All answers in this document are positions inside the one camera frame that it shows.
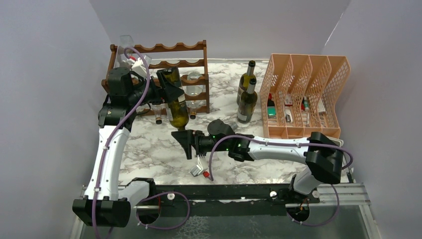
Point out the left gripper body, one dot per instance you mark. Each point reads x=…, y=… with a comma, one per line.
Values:
x=156, y=95

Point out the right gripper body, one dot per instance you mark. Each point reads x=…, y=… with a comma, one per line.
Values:
x=203, y=145

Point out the green wine bottle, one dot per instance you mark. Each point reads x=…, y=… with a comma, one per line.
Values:
x=247, y=103
x=177, y=110
x=245, y=79

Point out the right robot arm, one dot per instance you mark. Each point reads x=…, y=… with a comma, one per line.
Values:
x=321, y=156

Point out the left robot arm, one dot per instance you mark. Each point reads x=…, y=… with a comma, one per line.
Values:
x=103, y=204

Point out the clear bottle lower right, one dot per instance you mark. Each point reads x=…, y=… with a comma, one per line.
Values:
x=193, y=91

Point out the wooden wine rack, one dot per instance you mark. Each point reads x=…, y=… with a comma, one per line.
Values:
x=202, y=62

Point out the clear glass bottle top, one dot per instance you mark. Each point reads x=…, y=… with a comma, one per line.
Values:
x=125, y=49

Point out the blue grey stamp cylinder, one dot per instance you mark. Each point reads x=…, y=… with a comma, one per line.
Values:
x=233, y=125

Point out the green black red stamp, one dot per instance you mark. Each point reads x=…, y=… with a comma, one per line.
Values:
x=271, y=110

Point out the peach plastic file organizer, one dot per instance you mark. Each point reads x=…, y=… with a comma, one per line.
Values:
x=305, y=89

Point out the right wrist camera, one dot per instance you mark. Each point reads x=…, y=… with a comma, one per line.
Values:
x=201, y=168

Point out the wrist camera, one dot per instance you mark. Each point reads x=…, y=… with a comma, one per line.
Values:
x=201, y=168
x=137, y=65

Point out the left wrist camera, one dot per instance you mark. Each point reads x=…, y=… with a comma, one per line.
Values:
x=137, y=65

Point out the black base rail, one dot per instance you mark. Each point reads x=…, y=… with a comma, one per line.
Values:
x=221, y=200

